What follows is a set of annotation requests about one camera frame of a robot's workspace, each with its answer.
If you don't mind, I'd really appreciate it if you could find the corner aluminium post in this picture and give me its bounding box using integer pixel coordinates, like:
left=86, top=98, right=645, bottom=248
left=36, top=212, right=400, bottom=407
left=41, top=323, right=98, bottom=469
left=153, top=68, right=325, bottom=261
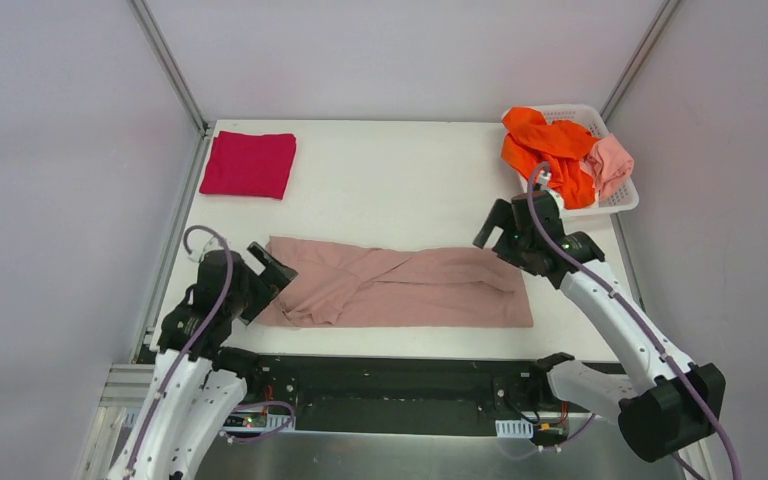
left=127, top=0, right=209, bottom=136
left=600, top=0, right=684, bottom=122

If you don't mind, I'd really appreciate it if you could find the white plastic laundry basket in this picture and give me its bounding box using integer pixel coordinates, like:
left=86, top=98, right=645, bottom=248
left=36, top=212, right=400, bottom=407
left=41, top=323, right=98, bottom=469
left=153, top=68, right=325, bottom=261
left=504, top=104, right=639, bottom=217

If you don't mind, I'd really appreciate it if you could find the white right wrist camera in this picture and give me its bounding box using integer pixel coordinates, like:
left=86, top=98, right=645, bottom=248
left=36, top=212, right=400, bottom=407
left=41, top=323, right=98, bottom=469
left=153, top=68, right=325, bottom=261
left=531, top=170, right=565, bottom=212

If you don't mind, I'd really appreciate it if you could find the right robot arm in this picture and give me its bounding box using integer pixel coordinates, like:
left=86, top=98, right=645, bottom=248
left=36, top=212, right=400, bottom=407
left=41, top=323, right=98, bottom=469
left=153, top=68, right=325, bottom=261
left=473, top=190, right=726, bottom=462

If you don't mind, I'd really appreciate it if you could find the left corner aluminium post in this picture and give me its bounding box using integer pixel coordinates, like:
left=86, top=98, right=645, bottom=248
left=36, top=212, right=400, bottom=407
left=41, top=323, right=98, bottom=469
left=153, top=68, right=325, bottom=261
left=127, top=0, right=209, bottom=136

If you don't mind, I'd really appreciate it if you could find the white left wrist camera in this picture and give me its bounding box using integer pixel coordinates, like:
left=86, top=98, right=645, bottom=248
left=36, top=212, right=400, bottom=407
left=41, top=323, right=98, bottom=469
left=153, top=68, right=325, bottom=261
left=187, top=238, right=223, bottom=263

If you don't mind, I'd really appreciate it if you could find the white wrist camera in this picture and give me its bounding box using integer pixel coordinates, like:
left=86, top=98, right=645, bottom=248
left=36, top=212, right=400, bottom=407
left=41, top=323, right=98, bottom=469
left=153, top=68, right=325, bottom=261
left=531, top=170, right=565, bottom=212
left=187, top=238, right=223, bottom=263

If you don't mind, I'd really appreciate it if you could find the folded red t-shirt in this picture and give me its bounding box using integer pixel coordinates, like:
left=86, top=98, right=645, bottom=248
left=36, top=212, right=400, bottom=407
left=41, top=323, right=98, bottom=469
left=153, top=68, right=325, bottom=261
left=199, top=131, right=297, bottom=200

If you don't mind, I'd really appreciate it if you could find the orange t-shirt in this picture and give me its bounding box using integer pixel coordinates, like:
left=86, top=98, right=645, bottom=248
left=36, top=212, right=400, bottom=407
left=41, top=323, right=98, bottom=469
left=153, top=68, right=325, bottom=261
left=501, top=107, right=598, bottom=210

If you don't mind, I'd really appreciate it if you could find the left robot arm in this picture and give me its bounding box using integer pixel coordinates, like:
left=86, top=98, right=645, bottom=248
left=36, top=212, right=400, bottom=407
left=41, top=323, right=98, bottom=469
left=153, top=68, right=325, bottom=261
left=105, top=242, right=297, bottom=479

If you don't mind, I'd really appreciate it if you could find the aluminium frame rail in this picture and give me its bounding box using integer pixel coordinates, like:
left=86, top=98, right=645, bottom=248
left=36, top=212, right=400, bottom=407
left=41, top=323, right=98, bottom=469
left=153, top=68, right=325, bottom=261
left=72, top=362, right=718, bottom=480

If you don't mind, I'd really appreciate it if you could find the beige pink printed t-shirt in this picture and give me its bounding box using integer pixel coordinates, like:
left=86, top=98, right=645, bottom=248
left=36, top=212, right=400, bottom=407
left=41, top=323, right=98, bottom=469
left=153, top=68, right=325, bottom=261
left=256, top=236, right=534, bottom=329

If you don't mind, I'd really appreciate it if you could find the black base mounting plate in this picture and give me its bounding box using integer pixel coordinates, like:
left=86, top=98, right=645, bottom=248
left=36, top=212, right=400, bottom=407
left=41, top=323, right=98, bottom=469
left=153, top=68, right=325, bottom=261
left=199, top=349, right=593, bottom=437

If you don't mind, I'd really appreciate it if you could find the light pink t-shirt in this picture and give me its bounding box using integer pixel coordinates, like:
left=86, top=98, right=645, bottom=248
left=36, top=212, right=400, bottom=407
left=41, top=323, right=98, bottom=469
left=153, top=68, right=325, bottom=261
left=581, top=134, right=635, bottom=200

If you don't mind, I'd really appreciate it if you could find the right corner aluminium post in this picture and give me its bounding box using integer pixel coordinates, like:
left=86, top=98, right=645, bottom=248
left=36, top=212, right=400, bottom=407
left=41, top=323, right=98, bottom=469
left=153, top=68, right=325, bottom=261
left=600, top=0, right=684, bottom=122

